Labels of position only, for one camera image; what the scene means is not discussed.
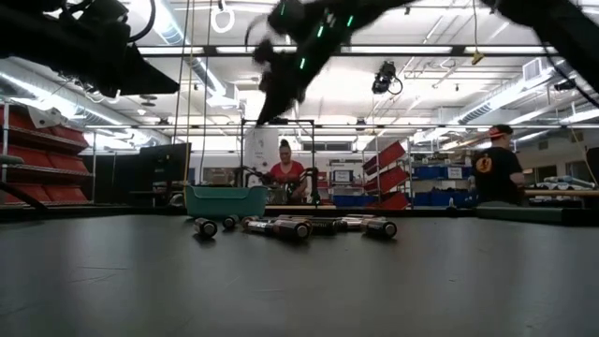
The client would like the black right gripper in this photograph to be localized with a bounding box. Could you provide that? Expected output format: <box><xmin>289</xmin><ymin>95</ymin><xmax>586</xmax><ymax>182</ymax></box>
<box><xmin>252</xmin><ymin>0</ymin><xmax>361</xmax><ymax>125</ymax></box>

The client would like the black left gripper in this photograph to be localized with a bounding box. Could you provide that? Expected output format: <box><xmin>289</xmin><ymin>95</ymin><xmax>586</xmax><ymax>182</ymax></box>
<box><xmin>60</xmin><ymin>0</ymin><xmax>182</xmax><ymax>98</ymax></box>

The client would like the silver AAA battery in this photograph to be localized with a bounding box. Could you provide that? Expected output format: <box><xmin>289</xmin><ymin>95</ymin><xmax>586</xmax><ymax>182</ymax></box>
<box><xmin>336</xmin><ymin>215</ymin><xmax>364</xmax><ymax>231</ymax></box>
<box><xmin>241</xmin><ymin>215</ymin><xmax>277</xmax><ymax>235</ymax></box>

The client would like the white pillar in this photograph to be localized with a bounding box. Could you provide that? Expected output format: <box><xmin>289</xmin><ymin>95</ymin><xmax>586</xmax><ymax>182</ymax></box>
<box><xmin>243</xmin><ymin>128</ymin><xmax>281</xmax><ymax>188</ymax></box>

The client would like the person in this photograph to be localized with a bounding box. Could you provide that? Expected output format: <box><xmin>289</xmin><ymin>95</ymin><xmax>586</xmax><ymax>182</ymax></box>
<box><xmin>267</xmin><ymin>139</ymin><xmax>309</xmax><ymax>203</ymax></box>
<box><xmin>470</xmin><ymin>124</ymin><xmax>528</xmax><ymax>207</ymax></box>

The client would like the black display screen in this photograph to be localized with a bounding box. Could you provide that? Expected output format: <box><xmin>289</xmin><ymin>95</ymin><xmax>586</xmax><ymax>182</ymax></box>
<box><xmin>138</xmin><ymin>142</ymin><xmax>192</xmax><ymax>184</ymax></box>

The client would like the red storage bin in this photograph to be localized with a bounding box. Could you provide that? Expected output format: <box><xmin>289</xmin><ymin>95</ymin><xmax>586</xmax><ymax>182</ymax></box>
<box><xmin>4</xmin><ymin>183</ymin><xmax>51</xmax><ymax>205</ymax></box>
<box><xmin>7</xmin><ymin>144</ymin><xmax>53</xmax><ymax>169</ymax></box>
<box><xmin>46</xmin><ymin>152</ymin><xmax>91</xmax><ymax>173</ymax></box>
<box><xmin>49</xmin><ymin>124</ymin><xmax>90</xmax><ymax>147</ymax></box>
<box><xmin>44</xmin><ymin>184</ymin><xmax>90</xmax><ymax>203</ymax></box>
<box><xmin>0</xmin><ymin>106</ymin><xmax>34</xmax><ymax>132</ymax></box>

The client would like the white plastic cover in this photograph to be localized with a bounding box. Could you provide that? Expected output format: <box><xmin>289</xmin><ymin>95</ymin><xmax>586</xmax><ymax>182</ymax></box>
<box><xmin>26</xmin><ymin>105</ymin><xmax>65</xmax><ymax>130</ymax></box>

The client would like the cardboard box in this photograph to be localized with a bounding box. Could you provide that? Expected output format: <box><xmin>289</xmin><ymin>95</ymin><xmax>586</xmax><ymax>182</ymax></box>
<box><xmin>203</xmin><ymin>167</ymin><xmax>235</xmax><ymax>186</ymax></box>

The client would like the long ceiling light bar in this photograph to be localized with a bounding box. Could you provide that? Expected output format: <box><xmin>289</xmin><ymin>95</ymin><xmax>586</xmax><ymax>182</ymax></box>
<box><xmin>135</xmin><ymin>45</ymin><xmax>561</xmax><ymax>58</ymax></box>

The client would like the tilted red bin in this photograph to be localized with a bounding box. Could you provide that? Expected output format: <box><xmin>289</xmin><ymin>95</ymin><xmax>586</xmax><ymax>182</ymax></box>
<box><xmin>369</xmin><ymin>191</ymin><xmax>412</xmax><ymax>211</ymax></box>
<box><xmin>362</xmin><ymin>139</ymin><xmax>407</xmax><ymax>172</ymax></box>
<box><xmin>363</xmin><ymin>166</ymin><xmax>410</xmax><ymax>194</ymax></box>

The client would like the teal plastic bin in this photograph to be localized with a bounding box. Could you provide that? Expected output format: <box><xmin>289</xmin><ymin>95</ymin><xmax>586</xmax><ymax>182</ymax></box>
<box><xmin>184</xmin><ymin>184</ymin><xmax>269</xmax><ymax>219</ymax></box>

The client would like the metal shelf rack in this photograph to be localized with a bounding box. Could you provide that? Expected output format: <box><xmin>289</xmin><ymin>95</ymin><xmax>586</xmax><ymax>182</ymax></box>
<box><xmin>0</xmin><ymin>100</ymin><xmax>97</xmax><ymax>207</ymax></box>

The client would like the blue storage bin row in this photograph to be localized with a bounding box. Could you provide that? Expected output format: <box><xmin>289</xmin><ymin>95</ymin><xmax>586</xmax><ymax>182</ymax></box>
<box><xmin>414</xmin><ymin>190</ymin><xmax>478</xmax><ymax>209</ymax></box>
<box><xmin>411</xmin><ymin>166</ymin><xmax>474</xmax><ymax>181</ymax></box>

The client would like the white ceiling vent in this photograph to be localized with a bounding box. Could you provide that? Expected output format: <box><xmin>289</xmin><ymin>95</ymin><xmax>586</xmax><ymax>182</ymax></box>
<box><xmin>522</xmin><ymin>58</ymin><xmax>544</xmax><ymax>81</ymax></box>

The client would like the wooden table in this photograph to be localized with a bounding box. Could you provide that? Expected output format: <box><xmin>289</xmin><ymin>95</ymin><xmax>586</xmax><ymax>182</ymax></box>
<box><xmin>523</xmin><ymin>188</ymin><xmax>599</xmax><ymax>198</ymax></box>

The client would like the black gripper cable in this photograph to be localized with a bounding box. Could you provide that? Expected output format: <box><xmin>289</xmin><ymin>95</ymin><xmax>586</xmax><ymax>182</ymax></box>
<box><xmin>125</xmin><ymin>0</ymin><xmax>157</xmax><ymax>43</ymax></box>

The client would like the black stand frame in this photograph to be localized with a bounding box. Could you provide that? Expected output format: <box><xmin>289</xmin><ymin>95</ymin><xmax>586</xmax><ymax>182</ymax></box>
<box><xmin>240</xmin><ymin>119</ymin><xmax>317</xmax><ymax>207</ymax></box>

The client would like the white hanging ring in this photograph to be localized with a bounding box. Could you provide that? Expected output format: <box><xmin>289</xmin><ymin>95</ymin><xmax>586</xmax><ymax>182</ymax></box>
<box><xmin>210</xmin><ymin>7</ymin><xmax>235</xmax><ymax>35</ymax></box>

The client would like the silver air duct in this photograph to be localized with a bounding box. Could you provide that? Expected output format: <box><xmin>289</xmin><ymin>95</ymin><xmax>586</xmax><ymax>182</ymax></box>
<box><xmin>0</xmin><ymin>58</ymin><xmax>172</xmax><ymax>147</ymax></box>

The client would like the hanging black camera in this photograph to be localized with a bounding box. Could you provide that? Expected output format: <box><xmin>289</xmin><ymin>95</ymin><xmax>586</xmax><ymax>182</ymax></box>
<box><xmin>372</xmin><ymin>60</ymin><xmax>404</xmax><ymax>95</ymax></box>

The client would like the yellow hanging hook cable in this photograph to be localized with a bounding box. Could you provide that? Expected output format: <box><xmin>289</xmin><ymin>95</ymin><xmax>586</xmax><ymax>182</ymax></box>
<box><xmin>470</xmin><ymin>0</ymin><xmax>487</xmax><ymax>66</ymax></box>

